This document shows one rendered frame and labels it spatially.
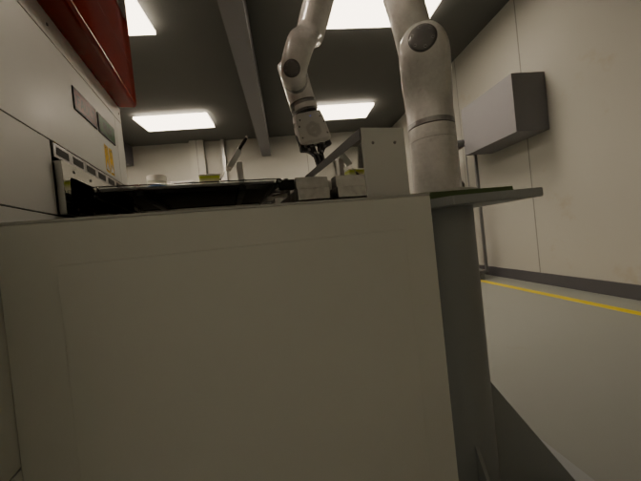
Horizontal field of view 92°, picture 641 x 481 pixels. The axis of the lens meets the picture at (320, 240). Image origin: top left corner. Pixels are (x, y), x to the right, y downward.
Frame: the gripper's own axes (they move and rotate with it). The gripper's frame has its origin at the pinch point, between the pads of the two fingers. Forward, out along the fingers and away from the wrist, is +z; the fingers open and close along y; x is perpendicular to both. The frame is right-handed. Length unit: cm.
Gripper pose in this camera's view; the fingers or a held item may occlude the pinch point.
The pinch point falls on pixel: (320, 160)
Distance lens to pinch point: 101.5
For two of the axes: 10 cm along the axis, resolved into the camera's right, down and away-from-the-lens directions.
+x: -2.9, 0.2, 9.6
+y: 9.1, -3.1, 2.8
